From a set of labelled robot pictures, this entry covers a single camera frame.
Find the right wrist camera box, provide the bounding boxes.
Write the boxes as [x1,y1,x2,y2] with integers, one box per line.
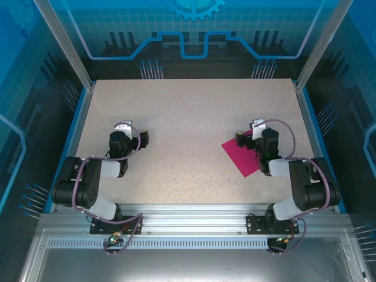
[250,118,267,139]

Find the slotted grey cable duct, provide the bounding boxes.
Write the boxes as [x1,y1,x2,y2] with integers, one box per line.
[46,238,274,249]

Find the shiny metal sheet tray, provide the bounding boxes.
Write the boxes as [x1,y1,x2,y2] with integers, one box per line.
[17,228,370,282]

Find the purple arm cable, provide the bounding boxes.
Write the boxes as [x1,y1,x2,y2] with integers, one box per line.
[254,118,332,255]
[72,122,145,256]

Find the wide aluminium mounting rail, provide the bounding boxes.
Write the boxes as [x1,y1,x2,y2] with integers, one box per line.
[39,202,353,237]

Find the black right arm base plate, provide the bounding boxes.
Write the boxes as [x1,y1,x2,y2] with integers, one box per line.
[246,213,300,235]

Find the slanted aluminium frame post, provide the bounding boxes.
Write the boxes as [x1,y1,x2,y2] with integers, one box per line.
[33,0,97,90]
[294,0,355,91]

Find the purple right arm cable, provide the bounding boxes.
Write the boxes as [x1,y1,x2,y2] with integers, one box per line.
[254,118,332,255]

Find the small lit connector board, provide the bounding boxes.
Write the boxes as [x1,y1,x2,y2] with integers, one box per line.
[107,230,130,244]
[274,233,296,244]

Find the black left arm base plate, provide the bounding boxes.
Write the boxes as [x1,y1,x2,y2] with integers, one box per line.
[89,215,144,235]

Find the aluminium table side rail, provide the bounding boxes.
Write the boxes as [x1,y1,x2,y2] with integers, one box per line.
[48,83,96,214]
[293,83,347,214]

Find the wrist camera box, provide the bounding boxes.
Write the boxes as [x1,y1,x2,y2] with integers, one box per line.
[113,119,133,139]
[250,118,267,139]

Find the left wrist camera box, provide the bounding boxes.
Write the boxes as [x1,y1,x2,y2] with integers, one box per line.
[113,119,133,139]

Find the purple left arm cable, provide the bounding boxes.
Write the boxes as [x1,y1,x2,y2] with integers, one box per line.
[72,122,145,256]

